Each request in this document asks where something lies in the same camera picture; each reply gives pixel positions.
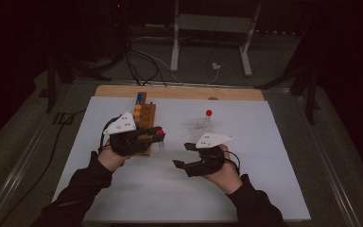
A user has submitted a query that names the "person's left hand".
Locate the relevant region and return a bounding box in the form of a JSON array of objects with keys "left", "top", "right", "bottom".
[{"left": 97, "top": 143, "right": 130, "bottom": 173}]

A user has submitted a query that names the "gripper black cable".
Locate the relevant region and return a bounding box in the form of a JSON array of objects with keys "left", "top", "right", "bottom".
[
  {"left": 98, "top": 116, "right": 121, "bottom": 155},
  {"left": 221, "top": 150, "right": 242, "bottom": 174}
]

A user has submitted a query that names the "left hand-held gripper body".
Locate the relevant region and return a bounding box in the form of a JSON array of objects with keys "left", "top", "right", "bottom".
[{"left": 102, "top": 112, "right": 149, "bottom": 157}]

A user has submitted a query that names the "wooden test tube rack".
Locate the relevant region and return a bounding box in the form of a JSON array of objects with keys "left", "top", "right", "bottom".
[{"left": 133, "top": 92, "right": 157, "bottom": 157}]

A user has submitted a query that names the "white cable with plug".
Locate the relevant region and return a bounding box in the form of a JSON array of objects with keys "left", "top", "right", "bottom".
[{"left": 202, "top": 61, "right": 222, "bottom": 86}]

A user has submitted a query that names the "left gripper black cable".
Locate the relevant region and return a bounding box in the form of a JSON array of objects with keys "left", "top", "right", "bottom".
[{"left": 98, "top": 116, "right": 121, "bottom": 155}]

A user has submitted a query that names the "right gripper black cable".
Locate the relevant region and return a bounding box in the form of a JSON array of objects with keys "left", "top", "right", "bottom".
[{"left": 221, "top": 150, "right": 242, "bottom": 174}]

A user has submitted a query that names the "person's right hand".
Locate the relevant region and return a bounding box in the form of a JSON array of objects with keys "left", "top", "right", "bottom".
[{"left": 201, "top": 144, "right": 244, "bottom": 195}]

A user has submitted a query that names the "white table mat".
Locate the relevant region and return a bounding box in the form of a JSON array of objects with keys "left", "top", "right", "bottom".
[{"left": 51, "top": 96, "right": 312, "bottom": 222}]

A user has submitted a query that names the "clear acrylic test tube rack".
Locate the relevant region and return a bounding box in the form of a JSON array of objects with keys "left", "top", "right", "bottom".
[{"left": 187, "top": 115, "right": 218, "bottom": 143}]

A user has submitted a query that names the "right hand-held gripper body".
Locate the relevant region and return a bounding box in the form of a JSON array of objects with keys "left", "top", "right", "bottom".
[{"left": 184, "top": 132, "right": 234, "bottom": 178}]

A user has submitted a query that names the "black cable bundle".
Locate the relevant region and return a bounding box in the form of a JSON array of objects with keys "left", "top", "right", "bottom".
[{"left": 119, "top": 41, "right": 168, "bottom": 87}]

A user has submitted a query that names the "grey metal stand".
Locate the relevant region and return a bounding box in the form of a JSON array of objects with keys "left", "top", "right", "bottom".
[{"left": 169, "top": 0, "right": 263, "bottom": 78}]

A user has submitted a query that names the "black floor stand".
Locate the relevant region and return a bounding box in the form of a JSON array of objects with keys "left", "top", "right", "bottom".
[
  {"left": 45, "top": 53, "right": 112, "bottom": 114},
  {"left": 254, "top": 62, "right": 320, "bottom": 126}
]

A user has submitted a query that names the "black floor cable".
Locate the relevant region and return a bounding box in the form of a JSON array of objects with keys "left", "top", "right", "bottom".
[{"left": 0, "top": 108, "right": 88, "bottom": 227}]

